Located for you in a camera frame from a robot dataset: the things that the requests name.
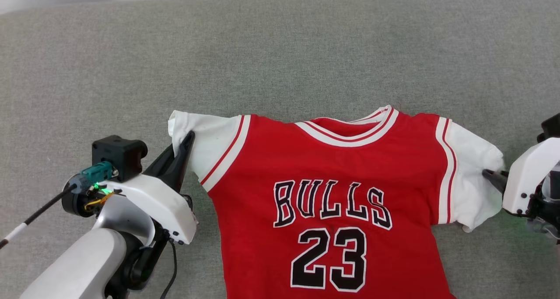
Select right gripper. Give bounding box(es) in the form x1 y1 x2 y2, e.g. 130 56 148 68
483 161 560 243

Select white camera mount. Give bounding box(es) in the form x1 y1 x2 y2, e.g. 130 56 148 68
502 137 560 216
104 173 198 246

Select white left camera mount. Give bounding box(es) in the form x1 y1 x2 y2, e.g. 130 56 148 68
104 173 198 246

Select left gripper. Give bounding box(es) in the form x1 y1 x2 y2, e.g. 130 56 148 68
61 132 196 218

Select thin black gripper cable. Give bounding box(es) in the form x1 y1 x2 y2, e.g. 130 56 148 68
159 240 178 299

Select red Bulls jersey white sleeves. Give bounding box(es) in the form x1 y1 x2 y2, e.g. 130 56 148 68
168 105 506 299

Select grey fabric sofa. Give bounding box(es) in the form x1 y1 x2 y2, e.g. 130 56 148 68
0 0 560 299

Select black camera cable teal connector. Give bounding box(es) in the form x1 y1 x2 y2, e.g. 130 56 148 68
0 161 119 250

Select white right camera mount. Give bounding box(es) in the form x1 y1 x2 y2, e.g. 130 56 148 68
502 137 560 216

